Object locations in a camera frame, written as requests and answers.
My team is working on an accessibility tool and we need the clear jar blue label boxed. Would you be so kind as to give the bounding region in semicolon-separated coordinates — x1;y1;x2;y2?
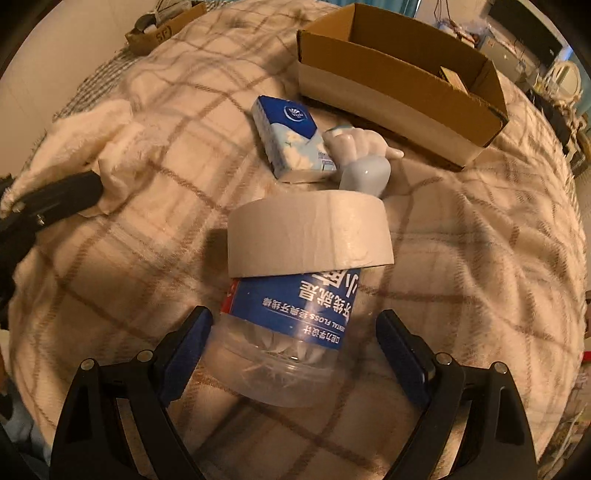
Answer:
202;269;361;408

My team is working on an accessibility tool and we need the beige tape roll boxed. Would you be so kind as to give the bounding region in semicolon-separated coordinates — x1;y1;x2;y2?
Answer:
228;190;394;278

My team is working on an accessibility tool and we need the blue tissue pack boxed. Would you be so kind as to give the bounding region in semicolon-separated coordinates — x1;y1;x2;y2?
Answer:
252;95;337;184

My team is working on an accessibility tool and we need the white hand-shaped figurine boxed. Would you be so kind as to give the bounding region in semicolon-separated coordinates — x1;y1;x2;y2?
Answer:
322;127;405;198

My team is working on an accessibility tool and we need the yellow brown product box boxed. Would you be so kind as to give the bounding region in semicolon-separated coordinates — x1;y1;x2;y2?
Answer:
439;66;469;95

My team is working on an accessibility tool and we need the grey checkered bed sheet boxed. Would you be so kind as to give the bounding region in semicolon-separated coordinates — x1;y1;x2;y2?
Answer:
52;47;139;121

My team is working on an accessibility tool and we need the beige plaid blanket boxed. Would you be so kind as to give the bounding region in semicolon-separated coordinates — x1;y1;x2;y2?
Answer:
1;1;587;479

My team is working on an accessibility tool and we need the small cardboard box with items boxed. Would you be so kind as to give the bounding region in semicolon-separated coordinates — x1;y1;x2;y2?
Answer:
125;1;206;56

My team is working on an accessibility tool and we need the oval vanity mirror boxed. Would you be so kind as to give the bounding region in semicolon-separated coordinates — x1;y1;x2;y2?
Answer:
545;60;581;98

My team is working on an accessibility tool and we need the large open cardboard box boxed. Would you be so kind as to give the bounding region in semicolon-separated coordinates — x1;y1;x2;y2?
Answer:
297;4;508;168

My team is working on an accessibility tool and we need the grey mini fridge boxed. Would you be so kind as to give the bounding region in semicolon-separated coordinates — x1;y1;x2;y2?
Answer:
479;36;524;82

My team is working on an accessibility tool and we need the black wall television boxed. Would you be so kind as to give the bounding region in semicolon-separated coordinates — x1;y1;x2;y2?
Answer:
488;0;562;67

